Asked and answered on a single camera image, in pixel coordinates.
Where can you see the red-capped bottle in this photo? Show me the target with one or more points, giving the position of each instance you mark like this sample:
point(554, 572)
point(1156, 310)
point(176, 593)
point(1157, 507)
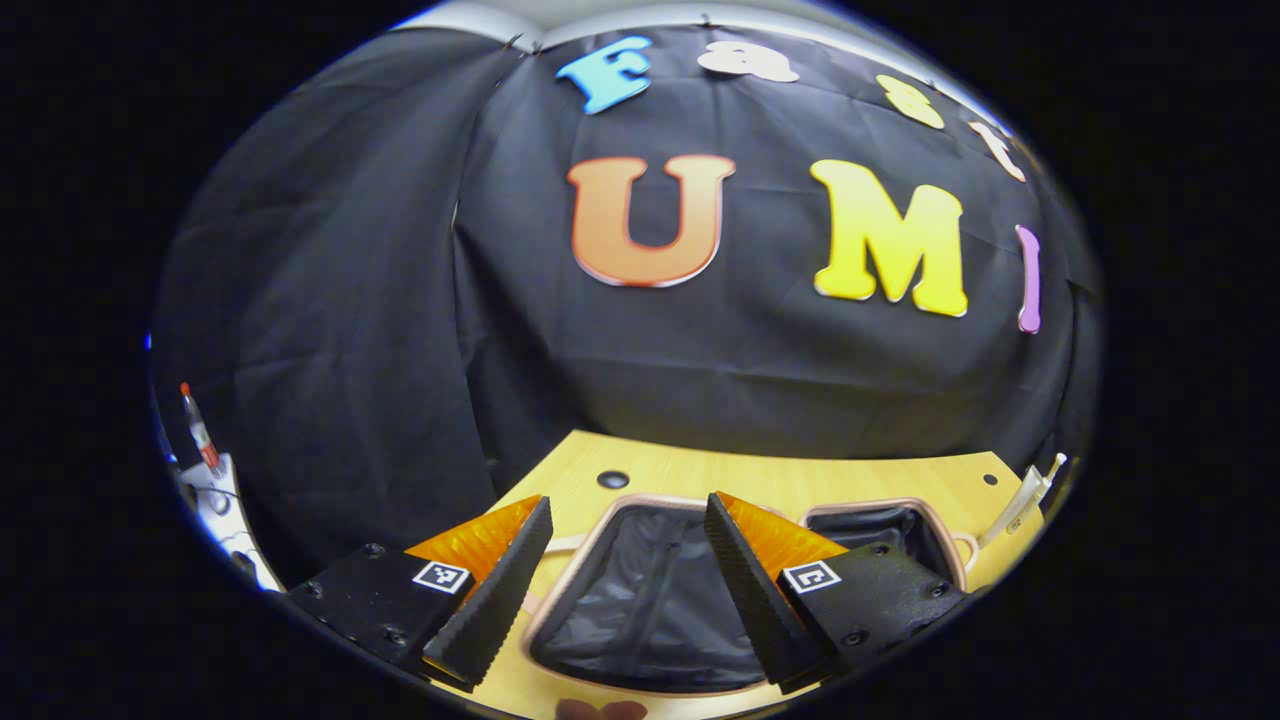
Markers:
point(200, 430)

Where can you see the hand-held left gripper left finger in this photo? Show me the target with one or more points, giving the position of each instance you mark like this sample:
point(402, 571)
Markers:
point(500, 600)

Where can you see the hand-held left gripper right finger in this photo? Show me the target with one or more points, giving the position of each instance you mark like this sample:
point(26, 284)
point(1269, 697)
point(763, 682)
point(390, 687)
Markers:
point(750, 600)

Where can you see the white pump bottle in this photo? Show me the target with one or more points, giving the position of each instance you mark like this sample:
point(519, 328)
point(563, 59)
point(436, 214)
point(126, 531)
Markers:
point(1015, 510)

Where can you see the pale pink suitcase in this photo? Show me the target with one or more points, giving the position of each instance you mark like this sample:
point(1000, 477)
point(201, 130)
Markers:
point(650, 600)

